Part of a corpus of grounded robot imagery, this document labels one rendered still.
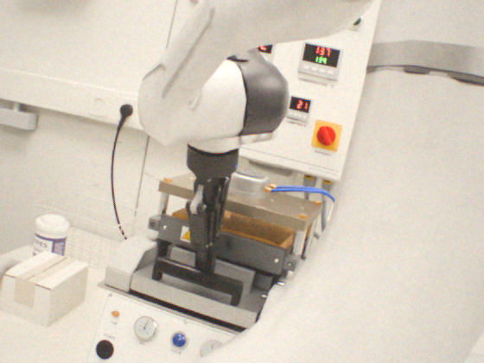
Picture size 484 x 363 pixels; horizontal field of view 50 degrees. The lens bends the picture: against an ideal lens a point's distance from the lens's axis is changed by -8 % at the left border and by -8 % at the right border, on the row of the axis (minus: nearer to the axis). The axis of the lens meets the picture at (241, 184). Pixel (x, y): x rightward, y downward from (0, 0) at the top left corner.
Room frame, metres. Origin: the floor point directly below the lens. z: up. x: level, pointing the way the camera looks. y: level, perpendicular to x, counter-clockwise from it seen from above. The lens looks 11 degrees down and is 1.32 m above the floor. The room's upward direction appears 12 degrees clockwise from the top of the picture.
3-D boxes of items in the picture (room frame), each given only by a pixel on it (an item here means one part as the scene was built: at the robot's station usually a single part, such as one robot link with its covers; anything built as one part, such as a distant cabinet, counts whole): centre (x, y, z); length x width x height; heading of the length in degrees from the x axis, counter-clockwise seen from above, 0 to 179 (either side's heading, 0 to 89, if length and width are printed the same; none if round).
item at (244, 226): (1.02, -0.02, 1.07); 0.22 x 0.17 x 0.10; 75
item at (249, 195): (1.05, -0.04, 1.08); 0.31 x 0.24 x 0.13; 75
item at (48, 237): (1.27, 0.44, 0.82); 0.09 x 0.09 x 0.15
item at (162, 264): (0.84, 0.04, 0.99); 0.15 x 0.02 x 0.04; 75
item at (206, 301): (0.98, 0.00, 0.97); 0.30 x 0.22 x 0.08; 165
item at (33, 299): (1.09, 0.38, 0.80); 0.19 x 0.13 x 0.09; 168
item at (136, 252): (0.99, 0.14, 0.96); 0.25 x 0.05 x 0.07; 165
